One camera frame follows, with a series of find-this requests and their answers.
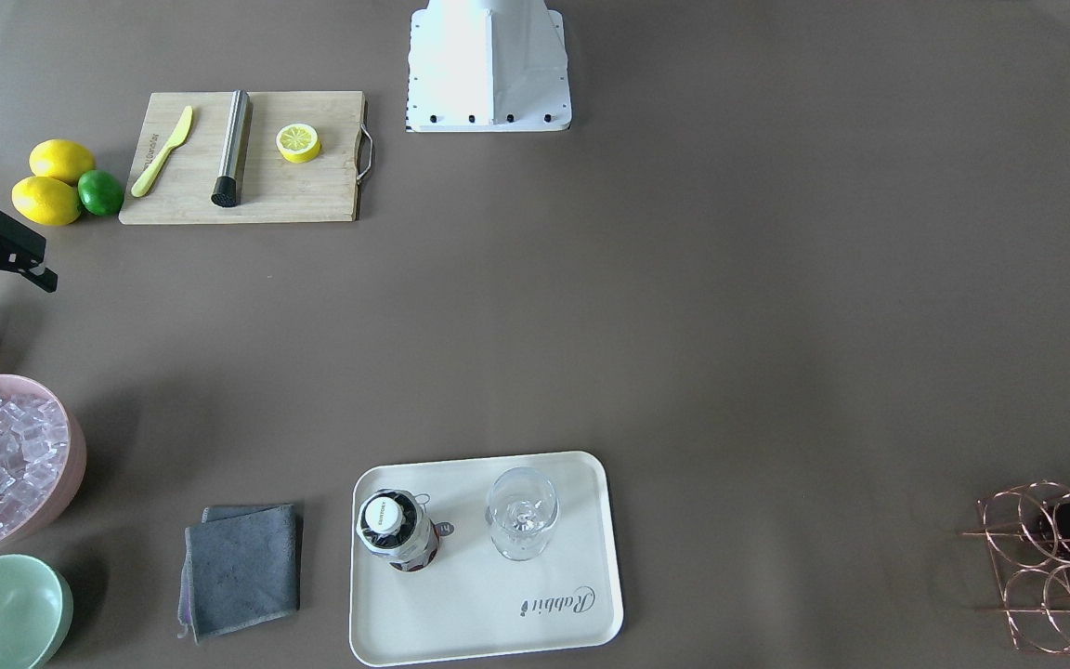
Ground grey folded cloth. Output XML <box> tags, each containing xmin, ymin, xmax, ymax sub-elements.
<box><xmin>177</xmin><ymin>504</ymin><xmax>300</xmax><ymax>643</ymax></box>

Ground yellow lemon lower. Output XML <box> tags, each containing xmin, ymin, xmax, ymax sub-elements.
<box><xmin>11</xmin><ymin>177</ymin><xmax>82</xmax><ymax>226</ymax></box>

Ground cream rabbit tray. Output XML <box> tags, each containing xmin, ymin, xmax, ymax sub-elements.
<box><xmin>349</xmin><ymin>452</ymin><xmax>625</xmax><ymax>666</ymax></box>

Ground green ceramic bowl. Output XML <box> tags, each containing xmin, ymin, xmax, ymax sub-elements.
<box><xmin>0</xmin><ymin>554</ymin><xmax>73</xmax><ymax>668</ymax></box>

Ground yellow lemon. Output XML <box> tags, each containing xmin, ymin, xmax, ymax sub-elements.
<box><xmin>27</xmin><ymin>138</ymin><xmax>97</xmax><ymax>186</ymax></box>
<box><xmin>11</xmin><ymin>177</ymin><xmax>82</xmax><ymax>226</ymax></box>

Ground yellow plastic knife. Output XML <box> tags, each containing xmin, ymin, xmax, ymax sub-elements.
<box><xmin>129</xmin><ymin>105</ymin><xmax>194</xmax><ymax>198</ymax></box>

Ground tea bottle front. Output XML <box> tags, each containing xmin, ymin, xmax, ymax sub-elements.
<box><xmin>354</xmin><ymin>490</ymin><xmax>440</xmax><ymax>572</ymax></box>

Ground copper wire bottle basket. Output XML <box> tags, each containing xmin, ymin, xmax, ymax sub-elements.
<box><xmin>963</xmin><ymin>481</ymin><xmax>1070</xmax><ymax>657</ymax></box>

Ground clear wine glass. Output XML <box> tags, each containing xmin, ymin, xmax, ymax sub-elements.
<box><xmin>485</xmin><ymin>466</ymin><xmax>559</xmax><ymax>560</ymax></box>

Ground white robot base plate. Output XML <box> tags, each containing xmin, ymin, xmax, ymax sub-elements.
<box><xmin>406</xmin><ymin>1</ymin><xmax>574</xmax><ymax>133</ymax></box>

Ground pink bowl of ice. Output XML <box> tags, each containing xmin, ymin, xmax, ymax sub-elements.
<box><xmin>0</xmin><ymin>375</ymin><xmax>86</xmax><ymax>547</ymax></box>

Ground green lime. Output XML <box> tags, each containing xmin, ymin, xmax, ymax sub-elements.
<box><xmin>76</xmin><ymin>169</ymin><xmax>126</xmax><ymax>216</ymax></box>

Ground yellow lemon upper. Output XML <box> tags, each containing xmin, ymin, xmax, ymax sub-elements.
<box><xmin>27</xmin><ymin>138</ymin><xmax>97</xmax><ymax>186</ymax></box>

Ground half lemon slice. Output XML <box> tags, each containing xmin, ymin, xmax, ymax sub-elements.
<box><xmin>275</xmin><ymin>123</ymin><xmax>321</xmax><ymax>164</ymax></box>

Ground bamboo cutting board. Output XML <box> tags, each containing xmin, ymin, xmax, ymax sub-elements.
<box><xmin>119</xmin><ymin>90</ymin><xmax>372</xmax><ymax>225</ymax></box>

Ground steel muddler black tip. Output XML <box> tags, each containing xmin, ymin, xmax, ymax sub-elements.
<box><xmin>211</xmin><ymin>90</ymin><xmax>251</xmax><ymax>208</ymax></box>

